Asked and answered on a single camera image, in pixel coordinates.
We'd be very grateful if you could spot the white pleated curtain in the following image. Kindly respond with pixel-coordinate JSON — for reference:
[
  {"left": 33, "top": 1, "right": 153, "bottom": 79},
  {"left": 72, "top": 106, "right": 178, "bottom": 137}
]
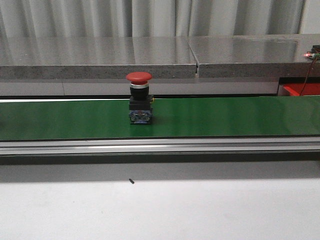
[{"left": 0, "top": 0, "right": 320, "bottom": 38}]

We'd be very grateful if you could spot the small circuit board red LED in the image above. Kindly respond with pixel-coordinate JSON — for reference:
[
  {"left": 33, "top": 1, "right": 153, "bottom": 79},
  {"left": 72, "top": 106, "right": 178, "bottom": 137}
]
[{"left": 303, "top": 51, "right": 320, "bottom": 59}]

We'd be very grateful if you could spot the aluminium conveyor frame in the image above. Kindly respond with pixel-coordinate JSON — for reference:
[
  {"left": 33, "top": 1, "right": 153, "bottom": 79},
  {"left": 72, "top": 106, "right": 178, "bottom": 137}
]
[{"left": 0, "top": 136, "right": 320, "bottom": 156}]

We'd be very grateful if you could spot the red orange wire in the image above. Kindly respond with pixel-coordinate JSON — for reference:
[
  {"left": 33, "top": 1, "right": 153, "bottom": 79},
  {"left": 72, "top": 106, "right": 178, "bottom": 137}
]
[{"left": 300, "top": 56, "right": 319, "bottom": 96}]

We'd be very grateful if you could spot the green conveyor belt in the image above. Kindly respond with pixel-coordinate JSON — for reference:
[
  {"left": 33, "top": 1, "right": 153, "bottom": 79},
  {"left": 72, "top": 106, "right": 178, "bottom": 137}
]
[{"left": 0, "top": 96, "right": 320, "bottom": 141}]

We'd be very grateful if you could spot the grey stone countertop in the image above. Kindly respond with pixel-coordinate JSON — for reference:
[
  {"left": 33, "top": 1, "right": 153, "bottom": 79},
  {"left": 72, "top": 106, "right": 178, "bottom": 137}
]
[{"left": 0, "top": 34, "right": 320, "bottom": 80}]

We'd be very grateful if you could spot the red plastic tray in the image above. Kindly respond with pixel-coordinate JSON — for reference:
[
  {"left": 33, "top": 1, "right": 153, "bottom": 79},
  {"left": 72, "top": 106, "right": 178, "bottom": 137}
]
[{"left": 283, "top": 83, "right": 320, "bottom": 97}]

